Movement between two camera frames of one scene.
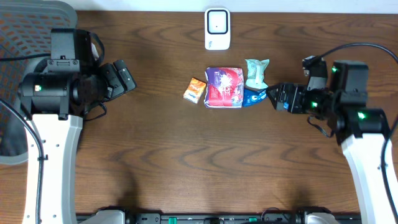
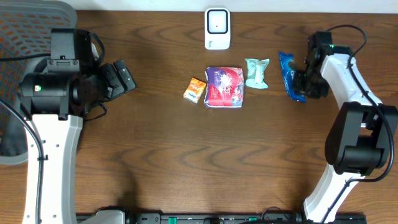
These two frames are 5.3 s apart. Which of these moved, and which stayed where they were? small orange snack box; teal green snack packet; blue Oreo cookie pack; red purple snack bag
Moved: blue Oreo cookie pack
Stayed: small orange snack box; red purple snack bag; teal green snack packet
